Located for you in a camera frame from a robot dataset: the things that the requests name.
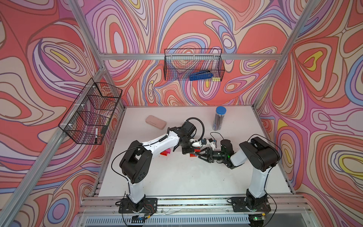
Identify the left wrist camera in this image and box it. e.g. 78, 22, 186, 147
190, 139, 207, 149

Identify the blue lid pencil tube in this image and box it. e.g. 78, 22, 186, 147
212, 106, 226, 131

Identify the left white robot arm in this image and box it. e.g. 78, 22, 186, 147
119, 131, 200, 205

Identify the marker pen in basket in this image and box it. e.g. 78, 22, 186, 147
94, 127, 98, 144

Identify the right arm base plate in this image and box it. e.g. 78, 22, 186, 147
228, 196, 271, 213

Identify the back wire basket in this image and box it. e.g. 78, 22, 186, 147
164, 47, 225, 81

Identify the pink glasses case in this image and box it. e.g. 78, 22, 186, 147
145, 115, 166, 130

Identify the left wire basket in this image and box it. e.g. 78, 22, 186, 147
58, 79, 123, 145

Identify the blue stapler in basket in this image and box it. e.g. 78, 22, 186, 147
189, 70, 214, 81

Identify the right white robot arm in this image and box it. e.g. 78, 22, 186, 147
196, 134, 280, 211

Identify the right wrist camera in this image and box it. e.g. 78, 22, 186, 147
207, 138, 217, 150

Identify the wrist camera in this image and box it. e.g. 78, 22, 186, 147
190, 139, 207, 149
207, 138, 217, 150

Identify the wire basket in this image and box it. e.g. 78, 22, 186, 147
164, 47, 225, 81
58, 79, 123, 145

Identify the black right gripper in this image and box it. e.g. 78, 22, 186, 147
197, 148, 226, 163

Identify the yellow item in basket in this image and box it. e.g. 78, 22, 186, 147
211, 77, 221, 82

